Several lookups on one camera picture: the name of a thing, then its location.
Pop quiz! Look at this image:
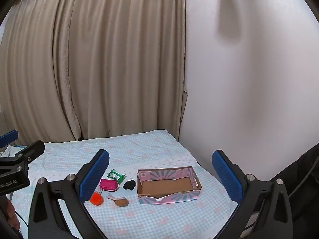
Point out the beige pleated curtain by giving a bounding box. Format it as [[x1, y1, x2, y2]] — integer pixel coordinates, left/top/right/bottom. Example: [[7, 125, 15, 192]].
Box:
[[0, 0, 189, 145]]

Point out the thin black cable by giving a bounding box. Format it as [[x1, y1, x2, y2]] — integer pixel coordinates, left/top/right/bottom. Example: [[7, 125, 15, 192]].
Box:
[[14, 211, 29, 229]]

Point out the pink patterned cardboard box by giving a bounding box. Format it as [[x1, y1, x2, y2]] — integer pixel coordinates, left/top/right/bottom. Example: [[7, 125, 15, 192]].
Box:
[[137, 166, 202, 205]]

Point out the light blue checked blanket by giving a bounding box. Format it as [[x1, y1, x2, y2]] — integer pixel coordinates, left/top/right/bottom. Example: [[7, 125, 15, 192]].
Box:
[[0, 129, 239, 239]]

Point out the person's left hand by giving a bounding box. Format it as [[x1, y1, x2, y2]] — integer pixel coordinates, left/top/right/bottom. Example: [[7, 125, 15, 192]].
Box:
[[0, 197, 21, 231]]

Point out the brown plush toy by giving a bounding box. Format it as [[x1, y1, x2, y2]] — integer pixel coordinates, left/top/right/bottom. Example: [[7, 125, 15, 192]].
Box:
[[107, 194, 129, 209]]

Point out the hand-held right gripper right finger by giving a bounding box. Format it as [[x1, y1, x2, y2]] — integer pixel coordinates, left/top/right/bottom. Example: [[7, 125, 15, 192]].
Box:
[[212, 150, 293, 239]]

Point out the pink zip pouch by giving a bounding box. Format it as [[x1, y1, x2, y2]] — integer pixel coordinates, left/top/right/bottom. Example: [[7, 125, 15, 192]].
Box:
[[100, 178, 120, 192]]

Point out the green wet wipes packet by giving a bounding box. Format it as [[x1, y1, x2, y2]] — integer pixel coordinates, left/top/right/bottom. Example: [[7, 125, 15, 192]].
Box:
[[107, 169, 126, 183]]

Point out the black rolled cloth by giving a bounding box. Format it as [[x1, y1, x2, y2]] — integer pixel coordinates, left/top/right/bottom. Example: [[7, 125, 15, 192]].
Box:
[[122, 179, 136, 191]]

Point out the orange pompom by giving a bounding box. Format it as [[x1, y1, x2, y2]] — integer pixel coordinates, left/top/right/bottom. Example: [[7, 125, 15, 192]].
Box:
[[90, 189, 104, 206]]

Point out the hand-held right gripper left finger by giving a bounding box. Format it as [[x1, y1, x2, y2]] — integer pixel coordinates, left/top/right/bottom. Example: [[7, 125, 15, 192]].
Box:
[[28, 149, 110, 239]]

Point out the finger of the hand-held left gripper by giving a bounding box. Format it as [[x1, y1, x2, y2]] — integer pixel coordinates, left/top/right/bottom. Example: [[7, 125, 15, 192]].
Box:
[[15, 140, 46, 165], [0, 129, 19, 148]]

